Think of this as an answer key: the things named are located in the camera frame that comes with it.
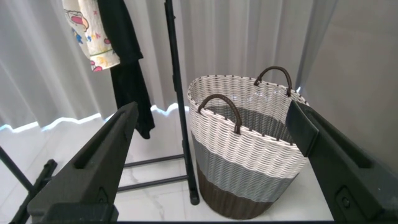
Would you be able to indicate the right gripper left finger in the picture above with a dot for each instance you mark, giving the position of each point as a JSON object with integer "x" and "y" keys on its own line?
{"x": 90, "y": 174}

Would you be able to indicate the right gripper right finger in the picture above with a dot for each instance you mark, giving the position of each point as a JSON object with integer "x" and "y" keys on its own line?
{"x": 351, "y": 174}

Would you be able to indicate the cream printed garment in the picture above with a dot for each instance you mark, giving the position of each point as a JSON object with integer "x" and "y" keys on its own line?
{"x": 93, "y": 37}

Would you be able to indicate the black garment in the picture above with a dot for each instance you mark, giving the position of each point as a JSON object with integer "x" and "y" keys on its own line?
{"x": 124, "y": 31}

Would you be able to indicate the white laundry basket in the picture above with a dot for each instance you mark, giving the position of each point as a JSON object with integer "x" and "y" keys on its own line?
{"x": 242, "y": 149}

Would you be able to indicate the black clothes rack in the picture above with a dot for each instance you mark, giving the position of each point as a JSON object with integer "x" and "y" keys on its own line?
{"x": 175, "y": 62}

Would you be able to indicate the white curtain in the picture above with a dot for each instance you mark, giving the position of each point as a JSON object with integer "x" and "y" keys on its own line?
{"x": 217, "y": 31}

